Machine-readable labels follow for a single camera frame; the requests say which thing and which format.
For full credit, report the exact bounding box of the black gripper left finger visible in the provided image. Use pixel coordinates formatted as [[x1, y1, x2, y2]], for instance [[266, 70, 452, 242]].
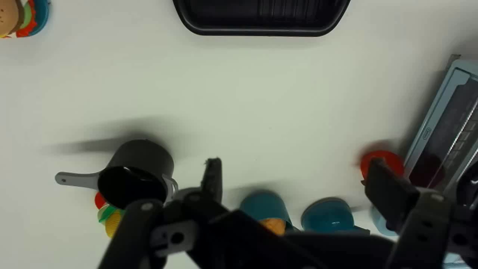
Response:
[[98, 156, 224, 269]]

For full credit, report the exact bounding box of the dark grey toy saucepan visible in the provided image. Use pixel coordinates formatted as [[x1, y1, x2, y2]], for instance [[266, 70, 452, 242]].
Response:
[[54, 139, 179, 211]]

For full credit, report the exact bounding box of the blue toy pot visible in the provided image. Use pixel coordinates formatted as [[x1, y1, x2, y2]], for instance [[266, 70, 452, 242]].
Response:
[[237, 190, 295, 235]]

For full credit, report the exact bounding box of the red ring toy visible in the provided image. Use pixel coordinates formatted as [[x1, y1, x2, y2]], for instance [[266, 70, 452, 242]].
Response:
[[357, 145, 406, 185]]

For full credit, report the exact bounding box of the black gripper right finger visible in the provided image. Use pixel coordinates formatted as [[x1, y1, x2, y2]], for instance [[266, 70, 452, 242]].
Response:
[[361, 157, 455, 269]]

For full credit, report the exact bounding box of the black baking tray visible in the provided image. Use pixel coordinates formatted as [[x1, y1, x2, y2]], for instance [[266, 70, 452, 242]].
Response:
[[172, 0, 352, 38]]

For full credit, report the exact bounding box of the burger plush toy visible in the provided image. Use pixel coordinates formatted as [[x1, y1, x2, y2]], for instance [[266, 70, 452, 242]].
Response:
[[0, 0, 52, 40]]

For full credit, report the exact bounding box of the colourful plush toy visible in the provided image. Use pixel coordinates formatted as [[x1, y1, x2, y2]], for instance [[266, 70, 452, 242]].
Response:
[[92, 191, 125, 239]]

